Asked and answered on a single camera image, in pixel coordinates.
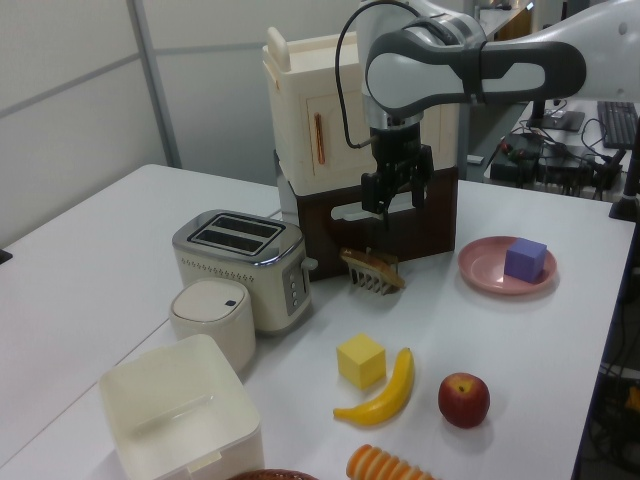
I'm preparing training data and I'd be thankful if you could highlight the yellow banana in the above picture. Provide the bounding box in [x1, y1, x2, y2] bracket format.
[332, 347, 417, 428]

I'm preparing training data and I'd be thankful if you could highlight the open white plastic box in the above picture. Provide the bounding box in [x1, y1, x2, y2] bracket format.
[97, 333, 265, 480]

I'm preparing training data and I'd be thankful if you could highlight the purple cube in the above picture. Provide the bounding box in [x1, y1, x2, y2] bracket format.
[503, 237, 549, 284]

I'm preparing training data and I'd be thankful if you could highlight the cream silver toaster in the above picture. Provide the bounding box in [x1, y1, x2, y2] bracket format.
[171, 209, 319, 338]

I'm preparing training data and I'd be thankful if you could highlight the orange striped bread roll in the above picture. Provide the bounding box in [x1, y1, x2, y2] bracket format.
[345, 443, 444, 480]

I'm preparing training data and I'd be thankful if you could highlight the brown drawer box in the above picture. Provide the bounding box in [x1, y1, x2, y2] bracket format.
[273, 149, 460, 284]

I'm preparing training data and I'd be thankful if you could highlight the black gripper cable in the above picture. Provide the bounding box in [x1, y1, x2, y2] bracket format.
[334, 0, 375, 150]

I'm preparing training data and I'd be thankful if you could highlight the black keyboard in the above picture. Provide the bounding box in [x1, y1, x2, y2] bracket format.
[595, 100, 640, 150]

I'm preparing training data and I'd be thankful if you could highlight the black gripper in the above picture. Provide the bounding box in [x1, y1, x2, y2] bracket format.
[360, 124, 434, 229]

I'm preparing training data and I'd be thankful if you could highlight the black monitor stand base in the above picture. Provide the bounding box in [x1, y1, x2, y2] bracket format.
[525, 97, 586, 133]

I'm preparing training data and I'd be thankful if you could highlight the cream toy cabinet with handles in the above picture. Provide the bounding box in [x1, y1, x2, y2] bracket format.
[261, 26, 459, 194]

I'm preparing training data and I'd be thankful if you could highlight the black electronics box with cables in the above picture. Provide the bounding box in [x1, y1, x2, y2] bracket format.
[488, 130, 627, 200]

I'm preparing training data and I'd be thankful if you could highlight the black clamp post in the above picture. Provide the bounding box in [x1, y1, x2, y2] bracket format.
[607, 144, 640, 222]

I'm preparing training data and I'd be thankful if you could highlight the brown bowl rim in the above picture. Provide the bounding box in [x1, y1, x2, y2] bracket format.
[230, 468, 322, 480]

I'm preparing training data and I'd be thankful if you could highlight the red apple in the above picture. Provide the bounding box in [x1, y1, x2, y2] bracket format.
[437, 371, 492, 430]

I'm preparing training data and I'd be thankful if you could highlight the yellow cube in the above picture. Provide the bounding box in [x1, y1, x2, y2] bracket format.
[335, 332, 388, 391]

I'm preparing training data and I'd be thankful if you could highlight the pink plate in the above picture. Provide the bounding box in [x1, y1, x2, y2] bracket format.
[458, 236, 559, 297]

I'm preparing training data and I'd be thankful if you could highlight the small cream lidded bin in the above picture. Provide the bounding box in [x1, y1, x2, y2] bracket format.
[168, 279, 258, 374]

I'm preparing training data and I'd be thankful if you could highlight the brown toast slice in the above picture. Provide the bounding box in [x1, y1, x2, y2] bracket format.
[339, 248, 407, 289]

